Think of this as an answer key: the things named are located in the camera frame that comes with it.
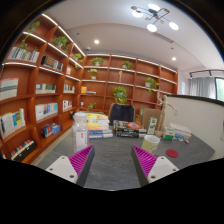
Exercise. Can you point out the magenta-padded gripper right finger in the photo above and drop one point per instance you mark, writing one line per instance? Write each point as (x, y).
(160, 167)

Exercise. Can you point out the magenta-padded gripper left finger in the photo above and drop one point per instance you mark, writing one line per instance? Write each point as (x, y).
(63, 167)

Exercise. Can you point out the flat round red coaster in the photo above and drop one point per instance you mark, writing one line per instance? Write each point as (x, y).
(172, 153)

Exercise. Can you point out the yellow striped mug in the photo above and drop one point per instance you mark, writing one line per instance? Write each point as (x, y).
(150, 144)

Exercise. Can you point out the green and white box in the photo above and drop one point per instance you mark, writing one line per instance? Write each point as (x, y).
(168, 134)

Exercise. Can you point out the green and white carton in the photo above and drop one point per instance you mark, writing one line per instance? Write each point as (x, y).
(152, 126)

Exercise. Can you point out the stack of dark books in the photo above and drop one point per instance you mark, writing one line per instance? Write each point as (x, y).
(128, 130)

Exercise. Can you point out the stack of colourful books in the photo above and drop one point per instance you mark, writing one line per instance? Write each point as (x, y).
(99, 126)

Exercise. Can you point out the brown chair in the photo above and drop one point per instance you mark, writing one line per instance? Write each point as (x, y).
(148, 114)

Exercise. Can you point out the wooden shelf unit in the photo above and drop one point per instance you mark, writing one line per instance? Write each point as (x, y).
(50, 110)

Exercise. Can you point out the chair with dark jacket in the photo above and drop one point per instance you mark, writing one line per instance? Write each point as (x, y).
(121, 113)

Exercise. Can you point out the grey curtain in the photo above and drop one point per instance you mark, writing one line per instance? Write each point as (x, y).
(201, 87)

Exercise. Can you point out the window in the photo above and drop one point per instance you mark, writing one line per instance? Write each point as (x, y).
(220, 89)

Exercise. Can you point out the recessed ceiling spotlights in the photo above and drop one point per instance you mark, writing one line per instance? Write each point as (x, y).
(96, 41)

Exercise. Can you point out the multi-bulb ceiling lamp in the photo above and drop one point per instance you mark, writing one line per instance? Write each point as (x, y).
(154, 15)

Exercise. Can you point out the white wall switch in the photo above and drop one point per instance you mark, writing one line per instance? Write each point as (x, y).
(175, 112)

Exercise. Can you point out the black ceiling track rail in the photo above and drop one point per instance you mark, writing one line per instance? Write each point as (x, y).
(206, 71)

